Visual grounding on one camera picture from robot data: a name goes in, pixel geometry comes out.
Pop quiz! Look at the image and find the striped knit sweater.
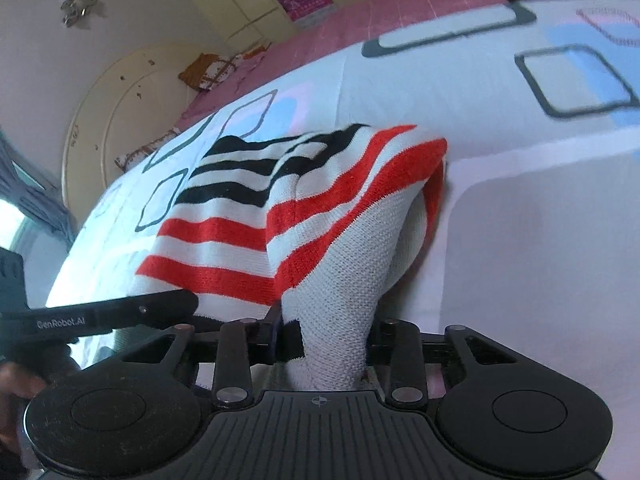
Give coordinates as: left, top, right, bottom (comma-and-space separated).
131, 124, 448, 391

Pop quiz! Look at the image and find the grey window curtain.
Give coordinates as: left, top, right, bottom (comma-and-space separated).
1, 134, 76, 248

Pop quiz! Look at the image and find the patterned white bed sheet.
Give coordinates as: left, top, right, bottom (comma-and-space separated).
48, 0, 639, 479

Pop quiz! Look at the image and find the pink bed cover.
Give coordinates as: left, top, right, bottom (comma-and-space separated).
174, 0, 506, 132

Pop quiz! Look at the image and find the cream arched headboard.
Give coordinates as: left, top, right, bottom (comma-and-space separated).
62, 44, 204, 226

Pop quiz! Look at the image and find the person's left hand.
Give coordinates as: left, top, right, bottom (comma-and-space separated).
0, 362, 47, 454

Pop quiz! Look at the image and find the orange checked pillow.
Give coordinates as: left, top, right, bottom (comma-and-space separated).
178, 52, 259, 91

